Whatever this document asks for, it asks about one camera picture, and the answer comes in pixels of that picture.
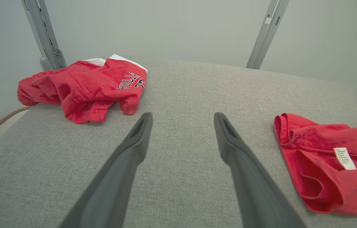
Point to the red garment with white panel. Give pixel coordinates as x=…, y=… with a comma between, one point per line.
x=324, y=139

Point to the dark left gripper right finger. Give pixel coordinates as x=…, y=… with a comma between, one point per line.
x=254, y=190

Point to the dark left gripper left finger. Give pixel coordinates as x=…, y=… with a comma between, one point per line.
x=115, y=180

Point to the grey slanted metal frame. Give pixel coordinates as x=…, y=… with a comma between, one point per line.
x=43, y=31

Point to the grey double metal post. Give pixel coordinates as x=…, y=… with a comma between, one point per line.
x=267, y=34

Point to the red Bulls 23 shorts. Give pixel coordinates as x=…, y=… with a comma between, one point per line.
x=86, y=88

